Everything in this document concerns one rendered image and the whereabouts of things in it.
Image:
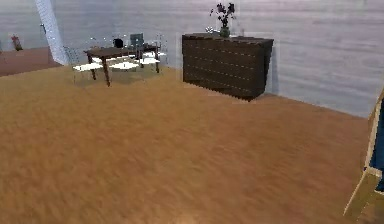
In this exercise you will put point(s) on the dark brown chest of drawers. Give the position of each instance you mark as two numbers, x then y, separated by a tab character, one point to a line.
223	63

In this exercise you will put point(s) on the white seat clear chair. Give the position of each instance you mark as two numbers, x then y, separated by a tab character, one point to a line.
87	66
156	50
124	65
149	60

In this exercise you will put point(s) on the clear glass object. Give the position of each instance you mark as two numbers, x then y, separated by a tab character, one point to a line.
210	30

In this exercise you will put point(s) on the grey-green box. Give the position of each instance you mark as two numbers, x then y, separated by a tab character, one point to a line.
136	39

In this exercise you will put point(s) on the dark plant in green vase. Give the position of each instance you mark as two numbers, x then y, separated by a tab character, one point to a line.
224	20

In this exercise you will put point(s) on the dark brown dining table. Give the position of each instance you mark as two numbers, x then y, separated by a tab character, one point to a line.
113	52

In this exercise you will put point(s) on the black round object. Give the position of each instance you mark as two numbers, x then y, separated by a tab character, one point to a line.
118	42

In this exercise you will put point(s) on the pale wood framed blue bed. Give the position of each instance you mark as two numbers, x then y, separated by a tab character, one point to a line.
371	160

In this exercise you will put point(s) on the red flower plant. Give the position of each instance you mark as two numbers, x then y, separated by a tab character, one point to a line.
16	42

